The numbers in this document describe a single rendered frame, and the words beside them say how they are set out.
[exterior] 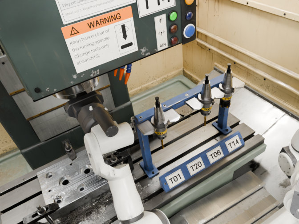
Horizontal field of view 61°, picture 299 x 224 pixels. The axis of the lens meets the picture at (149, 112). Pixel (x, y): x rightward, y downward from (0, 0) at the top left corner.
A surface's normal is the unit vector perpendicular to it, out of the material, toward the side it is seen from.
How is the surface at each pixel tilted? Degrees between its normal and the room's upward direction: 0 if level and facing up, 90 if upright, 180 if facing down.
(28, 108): 90
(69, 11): 90
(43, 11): 90
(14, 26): 90
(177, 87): 0
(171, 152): 0
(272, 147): 24
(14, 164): 0
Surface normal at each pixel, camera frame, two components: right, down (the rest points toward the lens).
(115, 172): 0.41, -0.15
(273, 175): -0.45, -0.51
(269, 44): -0.85, 0.41
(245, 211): 0.00, -0.79
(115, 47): 0.51, 0.53
